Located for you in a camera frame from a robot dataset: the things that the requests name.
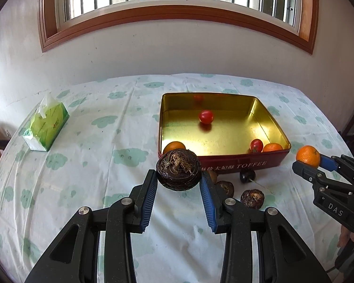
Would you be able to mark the small tangerine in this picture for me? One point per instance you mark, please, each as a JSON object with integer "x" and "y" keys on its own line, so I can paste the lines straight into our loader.
{"x": 308, "y": 156}

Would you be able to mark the person's right hand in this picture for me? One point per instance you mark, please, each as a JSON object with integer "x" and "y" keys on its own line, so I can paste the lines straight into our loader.
{"x": 345, "y": 237}

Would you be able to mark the dark wrinkled passion fruit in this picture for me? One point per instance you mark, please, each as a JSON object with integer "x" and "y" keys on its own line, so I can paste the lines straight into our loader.
{"x": 178, "y": 169}

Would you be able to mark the wooden framed window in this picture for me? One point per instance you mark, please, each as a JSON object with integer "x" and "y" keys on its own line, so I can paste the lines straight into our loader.
{"x": 177, "y": 14}

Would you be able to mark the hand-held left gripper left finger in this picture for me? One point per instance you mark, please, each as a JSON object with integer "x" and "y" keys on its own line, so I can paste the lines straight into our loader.
{"x": 149, "y": 200}

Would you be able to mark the small red cherry tomato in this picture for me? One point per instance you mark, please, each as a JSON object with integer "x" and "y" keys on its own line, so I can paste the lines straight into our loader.
{"x": 256, "y": 146}

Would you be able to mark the dark cherry with stem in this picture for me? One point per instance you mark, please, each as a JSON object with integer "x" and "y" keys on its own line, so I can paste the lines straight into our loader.
{"x": 247, "y": 176}

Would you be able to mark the green tissue box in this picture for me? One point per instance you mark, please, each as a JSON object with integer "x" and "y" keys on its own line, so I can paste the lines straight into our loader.
{"x": 47, "y": 123}

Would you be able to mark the small brown round fruit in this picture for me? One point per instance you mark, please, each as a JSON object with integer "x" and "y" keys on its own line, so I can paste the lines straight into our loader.
{"x": 213, "y": 177}

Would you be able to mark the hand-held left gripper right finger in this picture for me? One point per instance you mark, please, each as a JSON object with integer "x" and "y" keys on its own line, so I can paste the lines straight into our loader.
{"x": 208, "y": 200}

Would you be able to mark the large scuffed orange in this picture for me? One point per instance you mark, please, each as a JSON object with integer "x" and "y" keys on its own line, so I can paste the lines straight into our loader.
{"x": 272, "y": 148}

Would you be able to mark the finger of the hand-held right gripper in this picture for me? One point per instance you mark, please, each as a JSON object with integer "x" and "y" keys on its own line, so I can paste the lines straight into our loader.
{"x": 327, "y": 162}
{"x": 306, "y": 172}

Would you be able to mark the dark water chestnut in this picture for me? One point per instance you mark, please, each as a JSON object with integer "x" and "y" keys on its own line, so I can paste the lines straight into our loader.
{"x": 226, "y": 188}
{"x": 252, "y": 199}

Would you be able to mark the red tin box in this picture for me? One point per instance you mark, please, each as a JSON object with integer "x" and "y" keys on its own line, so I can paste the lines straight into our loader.
{"x": 224, "y": 135}

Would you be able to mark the white cloud print tablecloth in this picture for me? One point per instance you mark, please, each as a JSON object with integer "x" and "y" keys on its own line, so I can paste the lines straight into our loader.
{"x": 91, "y": 168}

